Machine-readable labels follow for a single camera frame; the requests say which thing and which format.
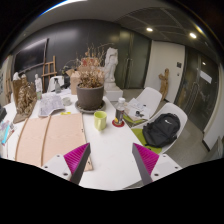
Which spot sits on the white bottle green label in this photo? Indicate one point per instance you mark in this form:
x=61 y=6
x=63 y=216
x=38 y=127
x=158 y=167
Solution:
x=39 y=96

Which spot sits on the brown wooden figure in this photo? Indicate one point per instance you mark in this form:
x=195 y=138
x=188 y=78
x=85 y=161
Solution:
x=164 y=83

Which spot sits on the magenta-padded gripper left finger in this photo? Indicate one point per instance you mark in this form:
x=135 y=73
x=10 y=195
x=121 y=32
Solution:
x=58 y=165

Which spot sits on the grey plant saucer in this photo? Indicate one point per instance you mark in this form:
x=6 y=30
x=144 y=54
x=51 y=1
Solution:
x=80 y=109

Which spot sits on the stack of papers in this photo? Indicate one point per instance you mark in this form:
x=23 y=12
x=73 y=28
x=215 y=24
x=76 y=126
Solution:
x=136 y=108

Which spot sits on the white pedestal block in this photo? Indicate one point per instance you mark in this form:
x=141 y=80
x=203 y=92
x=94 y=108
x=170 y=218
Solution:
x=113 y=93

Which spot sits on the small white bowl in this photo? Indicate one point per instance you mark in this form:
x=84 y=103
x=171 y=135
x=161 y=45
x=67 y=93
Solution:
x=66 y=101

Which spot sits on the yellow-green mug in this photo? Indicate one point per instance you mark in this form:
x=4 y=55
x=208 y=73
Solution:
x=100 y=120

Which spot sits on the crumpled printed paper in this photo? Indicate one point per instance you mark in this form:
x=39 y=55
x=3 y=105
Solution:
x=50 y=105

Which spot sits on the black wall screen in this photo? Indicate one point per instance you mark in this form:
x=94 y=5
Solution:
x=30 y=56

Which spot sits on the round ceiling spotlight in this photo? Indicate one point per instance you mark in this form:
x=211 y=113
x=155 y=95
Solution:
x=192 y=35
x=149 y=29

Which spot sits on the cardboard box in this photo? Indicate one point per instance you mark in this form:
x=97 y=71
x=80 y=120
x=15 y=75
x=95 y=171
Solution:
x=74 y=81

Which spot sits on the white shell chair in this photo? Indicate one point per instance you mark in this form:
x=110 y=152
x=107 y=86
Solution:
x=151 y=96
x=180 y=111

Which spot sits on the small white figurine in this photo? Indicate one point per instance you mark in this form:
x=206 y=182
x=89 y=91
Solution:
x=38 y=83

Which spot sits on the black backpack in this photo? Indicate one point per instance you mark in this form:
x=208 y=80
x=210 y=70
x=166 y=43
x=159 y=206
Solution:
x=161 y=130

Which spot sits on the flat round red coaster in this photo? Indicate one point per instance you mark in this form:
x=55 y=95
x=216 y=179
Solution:
x=114 y=125

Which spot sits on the dried plant in grey pot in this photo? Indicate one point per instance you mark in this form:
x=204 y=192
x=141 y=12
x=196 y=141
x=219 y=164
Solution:
x=90 y=96

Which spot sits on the wooden easel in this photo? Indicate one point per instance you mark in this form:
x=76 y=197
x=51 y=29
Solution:
x=50 y=73

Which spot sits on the small yellow strip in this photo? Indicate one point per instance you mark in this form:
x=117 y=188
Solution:
x=65 y=113

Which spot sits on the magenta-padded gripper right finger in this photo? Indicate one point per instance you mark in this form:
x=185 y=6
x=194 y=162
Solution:
x=163 y=165

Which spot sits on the clear plastic drink bottle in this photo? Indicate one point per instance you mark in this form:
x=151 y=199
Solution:
x=119 y=113

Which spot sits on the beige wooden board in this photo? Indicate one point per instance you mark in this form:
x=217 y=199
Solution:
x=50 y=136

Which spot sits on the green seat cushion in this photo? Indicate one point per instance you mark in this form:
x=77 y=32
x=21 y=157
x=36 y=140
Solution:
x=138 y=135
x=128 y=119

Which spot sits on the white stone statue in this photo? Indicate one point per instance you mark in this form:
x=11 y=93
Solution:
x=111 y=65

